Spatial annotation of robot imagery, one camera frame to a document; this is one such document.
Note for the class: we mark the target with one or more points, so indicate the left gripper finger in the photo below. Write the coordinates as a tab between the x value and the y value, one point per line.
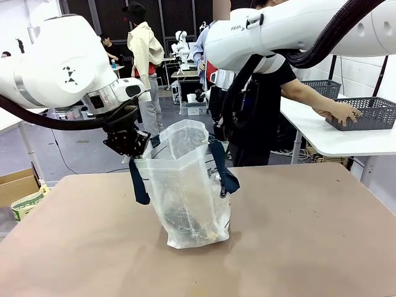
140	142
119	143

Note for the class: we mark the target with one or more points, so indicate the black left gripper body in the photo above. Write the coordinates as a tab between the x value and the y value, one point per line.
122	119

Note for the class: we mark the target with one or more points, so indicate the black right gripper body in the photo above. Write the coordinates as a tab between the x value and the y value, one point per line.
250	105

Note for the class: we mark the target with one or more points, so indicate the dark grey plastic basket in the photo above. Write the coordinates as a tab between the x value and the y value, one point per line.
374	113
325	88

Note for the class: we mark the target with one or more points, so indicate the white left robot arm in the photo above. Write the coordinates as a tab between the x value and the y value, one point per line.
62	62

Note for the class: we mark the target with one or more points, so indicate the person's left forearm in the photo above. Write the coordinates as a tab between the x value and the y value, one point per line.
315	100

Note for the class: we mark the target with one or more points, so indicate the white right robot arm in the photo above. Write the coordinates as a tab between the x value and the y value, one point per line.
309	28

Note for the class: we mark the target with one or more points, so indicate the person's left hand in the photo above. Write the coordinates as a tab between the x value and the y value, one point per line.
340	113

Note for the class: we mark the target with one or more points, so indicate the person in black clothes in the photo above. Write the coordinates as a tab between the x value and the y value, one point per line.
269	123

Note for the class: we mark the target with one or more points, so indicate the clear plastic storage bin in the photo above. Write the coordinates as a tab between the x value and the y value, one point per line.
66	113
193	109

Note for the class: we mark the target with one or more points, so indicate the background person black shirt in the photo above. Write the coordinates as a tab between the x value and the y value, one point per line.
111	49

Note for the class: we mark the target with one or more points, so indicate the background work table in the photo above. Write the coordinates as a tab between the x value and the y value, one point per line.
185	74

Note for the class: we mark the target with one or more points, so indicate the mannequin red shirt blue jacket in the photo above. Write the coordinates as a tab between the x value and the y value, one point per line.
199	49

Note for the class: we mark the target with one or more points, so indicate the mannequin in beige hoodie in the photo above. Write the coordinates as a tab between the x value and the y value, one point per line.
145	46

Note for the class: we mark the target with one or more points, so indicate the black stand pole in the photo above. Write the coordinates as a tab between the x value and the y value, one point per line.
380	77
332	68

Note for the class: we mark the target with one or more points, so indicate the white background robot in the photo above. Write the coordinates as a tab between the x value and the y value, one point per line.
181	46

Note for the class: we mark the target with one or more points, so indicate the white side table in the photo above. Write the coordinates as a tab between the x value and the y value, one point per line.
340	139

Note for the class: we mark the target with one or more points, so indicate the brown cardboard box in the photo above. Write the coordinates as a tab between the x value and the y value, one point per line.
15	185

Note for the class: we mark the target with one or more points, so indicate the white table with leg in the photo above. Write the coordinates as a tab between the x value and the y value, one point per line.
9	122

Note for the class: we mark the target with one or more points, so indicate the black camera tripod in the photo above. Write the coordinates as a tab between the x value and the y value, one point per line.
20	44

